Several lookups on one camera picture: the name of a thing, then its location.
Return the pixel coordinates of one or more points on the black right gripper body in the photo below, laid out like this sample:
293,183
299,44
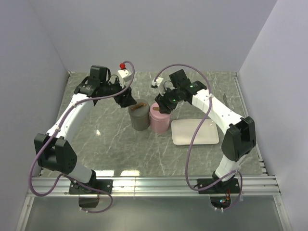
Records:
170,98

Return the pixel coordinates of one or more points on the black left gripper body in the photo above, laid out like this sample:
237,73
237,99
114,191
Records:
111,88

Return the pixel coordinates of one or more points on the grey cylindrical container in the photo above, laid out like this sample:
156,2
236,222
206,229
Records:
140,124

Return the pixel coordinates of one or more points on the pink cylindrical container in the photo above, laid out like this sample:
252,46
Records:
159,122

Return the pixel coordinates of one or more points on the metal food tongs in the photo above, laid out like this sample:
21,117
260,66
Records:
225,100

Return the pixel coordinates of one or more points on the pink round lid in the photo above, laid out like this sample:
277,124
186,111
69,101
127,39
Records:
157,110

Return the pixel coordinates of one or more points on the grey round lid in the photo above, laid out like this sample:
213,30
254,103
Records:
140,110

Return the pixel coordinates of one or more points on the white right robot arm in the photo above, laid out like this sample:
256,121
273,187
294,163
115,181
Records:
239,132

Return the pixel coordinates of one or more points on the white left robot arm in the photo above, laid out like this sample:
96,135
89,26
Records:
54,151

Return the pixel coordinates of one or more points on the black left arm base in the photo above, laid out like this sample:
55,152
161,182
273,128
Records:
89,197

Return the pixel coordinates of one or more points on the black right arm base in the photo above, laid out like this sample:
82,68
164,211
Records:
230,186

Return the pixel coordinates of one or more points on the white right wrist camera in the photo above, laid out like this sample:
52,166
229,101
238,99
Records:
158,83

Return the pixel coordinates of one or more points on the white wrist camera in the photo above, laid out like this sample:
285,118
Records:
158,83
124,75

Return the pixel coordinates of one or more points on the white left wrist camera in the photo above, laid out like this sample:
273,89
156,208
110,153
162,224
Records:
124,75

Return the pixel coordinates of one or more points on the aluminium left side rail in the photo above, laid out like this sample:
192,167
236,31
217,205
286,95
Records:
53,100

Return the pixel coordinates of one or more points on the aluminium rail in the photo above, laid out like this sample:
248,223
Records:
250,131
156,187
53,100

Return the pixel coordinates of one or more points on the aluminium front rail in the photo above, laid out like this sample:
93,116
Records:
156,187

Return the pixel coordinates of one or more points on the aluminium right side rail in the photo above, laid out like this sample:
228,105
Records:
250,131

